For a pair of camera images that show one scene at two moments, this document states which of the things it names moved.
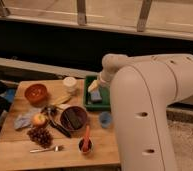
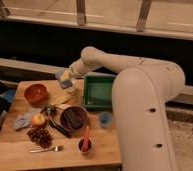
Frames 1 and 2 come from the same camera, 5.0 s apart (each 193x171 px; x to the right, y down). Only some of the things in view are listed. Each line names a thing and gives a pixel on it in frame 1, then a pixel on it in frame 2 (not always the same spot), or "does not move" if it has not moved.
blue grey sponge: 96,95 → 66,84
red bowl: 36,93 does not move
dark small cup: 90,146 does not move
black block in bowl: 74,118 does not move
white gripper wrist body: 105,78 → 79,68
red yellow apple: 39,119 does not move
